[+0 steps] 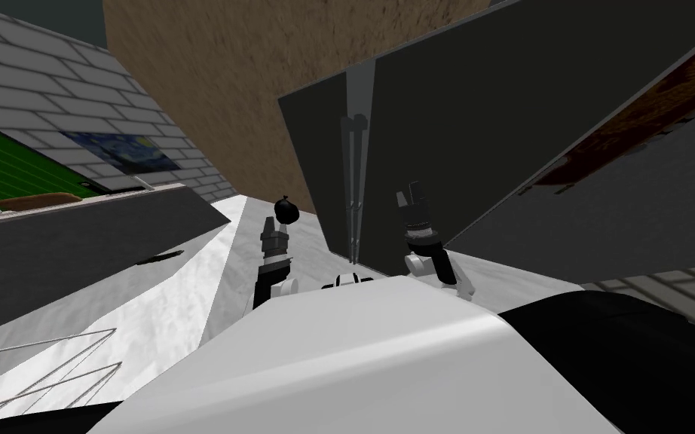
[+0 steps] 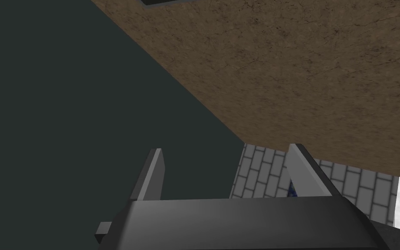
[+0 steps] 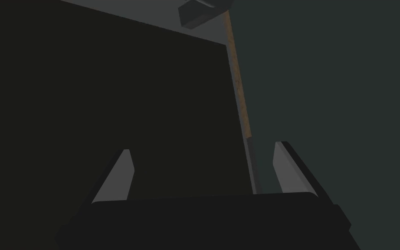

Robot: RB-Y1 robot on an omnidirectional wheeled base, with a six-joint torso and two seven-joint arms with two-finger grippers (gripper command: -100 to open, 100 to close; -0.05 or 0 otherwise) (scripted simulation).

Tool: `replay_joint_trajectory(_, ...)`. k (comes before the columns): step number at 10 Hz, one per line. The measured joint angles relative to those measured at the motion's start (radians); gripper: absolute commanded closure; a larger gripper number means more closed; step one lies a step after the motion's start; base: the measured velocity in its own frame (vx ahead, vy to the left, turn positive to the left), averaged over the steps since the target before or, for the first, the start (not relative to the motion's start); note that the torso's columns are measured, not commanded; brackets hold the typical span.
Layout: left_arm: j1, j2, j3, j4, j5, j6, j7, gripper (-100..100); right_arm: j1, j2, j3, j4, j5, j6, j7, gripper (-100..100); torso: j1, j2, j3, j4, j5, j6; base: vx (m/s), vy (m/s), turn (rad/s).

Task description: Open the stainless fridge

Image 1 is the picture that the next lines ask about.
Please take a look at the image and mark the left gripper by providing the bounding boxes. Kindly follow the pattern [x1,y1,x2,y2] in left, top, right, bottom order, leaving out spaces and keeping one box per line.
[259,216,292,264]

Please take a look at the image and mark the grey fridge door handle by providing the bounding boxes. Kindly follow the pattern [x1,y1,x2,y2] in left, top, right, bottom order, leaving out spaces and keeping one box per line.
[339,115,354,260]
[352,113,369,266]

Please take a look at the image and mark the silver wire rack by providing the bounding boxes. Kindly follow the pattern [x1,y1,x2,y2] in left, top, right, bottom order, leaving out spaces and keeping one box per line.
[0,328,123,426]

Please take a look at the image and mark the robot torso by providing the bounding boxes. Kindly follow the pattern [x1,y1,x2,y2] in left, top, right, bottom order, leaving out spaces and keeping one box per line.
[84,272,626,434]

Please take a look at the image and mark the green window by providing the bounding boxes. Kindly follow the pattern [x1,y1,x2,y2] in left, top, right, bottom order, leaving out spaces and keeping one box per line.
[0,111,105,215]

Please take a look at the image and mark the blue night sky painting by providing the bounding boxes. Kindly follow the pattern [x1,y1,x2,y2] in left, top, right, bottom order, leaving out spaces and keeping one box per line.
[60,131,183,176]

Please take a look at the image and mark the black round fruit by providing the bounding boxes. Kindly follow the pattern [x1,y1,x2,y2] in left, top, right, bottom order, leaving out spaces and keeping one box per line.
[274,195,302,226]

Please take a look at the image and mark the brown bread loaf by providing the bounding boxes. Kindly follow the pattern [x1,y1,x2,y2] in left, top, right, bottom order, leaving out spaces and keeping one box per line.
[0,192,84,212]

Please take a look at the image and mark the dark grey counter cabinet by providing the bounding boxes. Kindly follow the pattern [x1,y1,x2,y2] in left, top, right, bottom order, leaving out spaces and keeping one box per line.
[0,183,232,346]

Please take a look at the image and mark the dark grey cabinet, brown strip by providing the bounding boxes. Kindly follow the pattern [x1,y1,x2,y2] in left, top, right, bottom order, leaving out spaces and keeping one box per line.
[443,26,695,286]

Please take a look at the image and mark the wide dark fridge door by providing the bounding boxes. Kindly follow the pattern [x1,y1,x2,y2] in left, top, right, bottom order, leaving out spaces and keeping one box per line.
[353,0,695,267]

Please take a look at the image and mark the narrow dark fridge door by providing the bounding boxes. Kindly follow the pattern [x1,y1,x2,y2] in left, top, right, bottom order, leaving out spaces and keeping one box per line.
[277,71,356,265]

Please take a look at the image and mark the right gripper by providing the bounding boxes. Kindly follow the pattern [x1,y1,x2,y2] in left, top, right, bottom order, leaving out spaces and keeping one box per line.
[396,180,434,234]

